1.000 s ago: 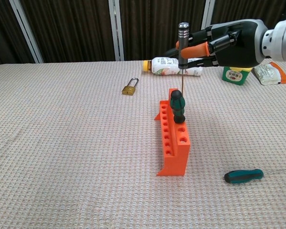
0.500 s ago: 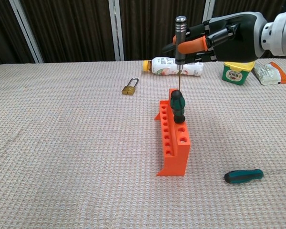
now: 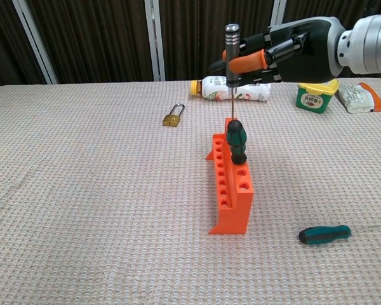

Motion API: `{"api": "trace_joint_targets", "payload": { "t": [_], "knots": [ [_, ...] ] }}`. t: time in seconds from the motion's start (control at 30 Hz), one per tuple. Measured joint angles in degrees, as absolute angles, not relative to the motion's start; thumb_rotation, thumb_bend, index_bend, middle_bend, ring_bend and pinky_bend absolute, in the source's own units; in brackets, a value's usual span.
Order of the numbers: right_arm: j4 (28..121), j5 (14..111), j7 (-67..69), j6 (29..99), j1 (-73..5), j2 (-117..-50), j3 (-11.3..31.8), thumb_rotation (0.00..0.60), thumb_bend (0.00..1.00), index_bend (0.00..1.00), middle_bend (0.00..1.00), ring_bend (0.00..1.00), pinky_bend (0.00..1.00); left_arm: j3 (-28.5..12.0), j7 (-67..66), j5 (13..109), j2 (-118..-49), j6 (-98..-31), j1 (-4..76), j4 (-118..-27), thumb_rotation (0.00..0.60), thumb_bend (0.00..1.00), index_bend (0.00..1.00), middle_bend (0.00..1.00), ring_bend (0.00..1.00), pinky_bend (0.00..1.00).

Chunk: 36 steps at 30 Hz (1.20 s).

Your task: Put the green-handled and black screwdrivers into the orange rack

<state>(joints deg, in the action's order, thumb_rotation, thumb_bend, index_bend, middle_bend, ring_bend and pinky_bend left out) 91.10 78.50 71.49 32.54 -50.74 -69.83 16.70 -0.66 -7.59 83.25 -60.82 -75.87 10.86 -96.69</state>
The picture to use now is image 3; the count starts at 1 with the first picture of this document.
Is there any black pleated curtain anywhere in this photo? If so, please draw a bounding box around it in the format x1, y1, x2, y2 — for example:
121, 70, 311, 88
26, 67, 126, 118
0, 0, 381, 86

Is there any green tub yellow lid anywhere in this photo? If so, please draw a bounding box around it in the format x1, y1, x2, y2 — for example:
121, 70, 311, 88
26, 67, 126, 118
295, 78, 340, 114

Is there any grey metal post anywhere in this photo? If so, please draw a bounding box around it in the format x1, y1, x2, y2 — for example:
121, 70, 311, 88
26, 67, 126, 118
145, 0, 166, 82
11, 0, 58, 85
269, 0, 287, 28

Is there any brass padlock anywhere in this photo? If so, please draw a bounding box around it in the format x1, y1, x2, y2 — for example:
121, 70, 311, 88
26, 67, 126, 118
162, 103, 185, 128

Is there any orange perforated block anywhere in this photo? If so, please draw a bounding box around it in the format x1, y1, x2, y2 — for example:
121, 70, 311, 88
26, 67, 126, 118
205, 116, 255, 236

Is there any white orange snack packet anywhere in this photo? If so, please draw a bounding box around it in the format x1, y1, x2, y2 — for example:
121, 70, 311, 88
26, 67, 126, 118
337, 81, 381, 114

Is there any green black striped screwdriver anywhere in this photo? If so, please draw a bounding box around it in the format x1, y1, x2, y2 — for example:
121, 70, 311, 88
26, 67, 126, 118
225, 119, 249, 165

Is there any beige woven tablecloth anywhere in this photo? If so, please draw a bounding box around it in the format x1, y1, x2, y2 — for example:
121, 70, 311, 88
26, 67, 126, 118
0, 74, 381, 305

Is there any white bottle yellow cap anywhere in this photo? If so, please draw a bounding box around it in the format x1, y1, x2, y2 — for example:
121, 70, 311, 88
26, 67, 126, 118
190, 75, 272, 103

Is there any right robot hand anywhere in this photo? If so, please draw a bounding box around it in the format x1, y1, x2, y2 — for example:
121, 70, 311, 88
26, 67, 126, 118
208, 16, 344, 86

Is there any green handled screwdriver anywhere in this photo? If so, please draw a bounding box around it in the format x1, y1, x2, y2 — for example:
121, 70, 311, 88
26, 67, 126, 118
298, 223, 381, 247

